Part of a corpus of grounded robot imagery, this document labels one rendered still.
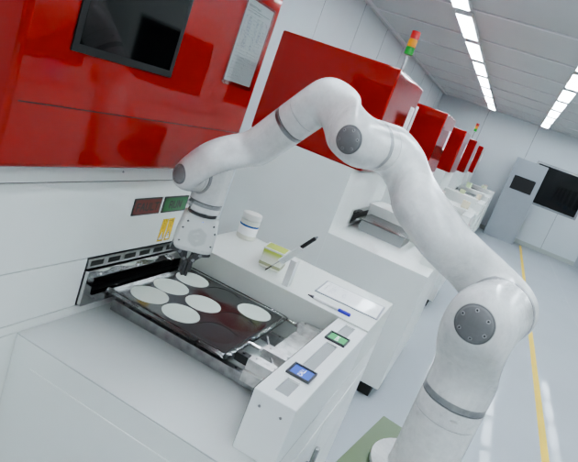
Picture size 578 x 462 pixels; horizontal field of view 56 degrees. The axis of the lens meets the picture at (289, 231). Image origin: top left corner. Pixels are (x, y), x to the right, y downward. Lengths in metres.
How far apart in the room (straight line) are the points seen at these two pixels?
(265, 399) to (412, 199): 0.47
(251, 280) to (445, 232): 0.80
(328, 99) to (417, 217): 0.31
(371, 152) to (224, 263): 0.81
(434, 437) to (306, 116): 0.67
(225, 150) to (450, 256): 0.55
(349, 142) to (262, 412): 0.54
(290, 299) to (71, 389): 0.67
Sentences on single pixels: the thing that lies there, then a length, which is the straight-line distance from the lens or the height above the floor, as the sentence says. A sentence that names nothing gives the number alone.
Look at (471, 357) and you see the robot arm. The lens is 0.97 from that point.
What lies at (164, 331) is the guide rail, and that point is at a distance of 1.44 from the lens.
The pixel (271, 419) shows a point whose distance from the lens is 1.11.
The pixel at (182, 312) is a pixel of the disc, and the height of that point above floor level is 0.90.
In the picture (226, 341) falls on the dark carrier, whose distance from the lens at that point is 1.36.
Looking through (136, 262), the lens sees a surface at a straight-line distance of 1.54.
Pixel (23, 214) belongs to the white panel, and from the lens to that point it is 1.19.
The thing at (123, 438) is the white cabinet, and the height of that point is 0.75.
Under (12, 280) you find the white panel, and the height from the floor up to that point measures 0.96.
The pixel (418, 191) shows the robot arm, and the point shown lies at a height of 1.42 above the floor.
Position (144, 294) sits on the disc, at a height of 0.90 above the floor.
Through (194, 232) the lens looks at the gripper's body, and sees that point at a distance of 1.38.
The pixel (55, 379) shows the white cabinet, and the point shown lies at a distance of 1.31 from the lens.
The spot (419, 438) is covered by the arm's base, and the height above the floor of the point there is 1.01.
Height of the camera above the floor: 1.50
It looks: 14 degrees down
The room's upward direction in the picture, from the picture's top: 20 degrees clockwise
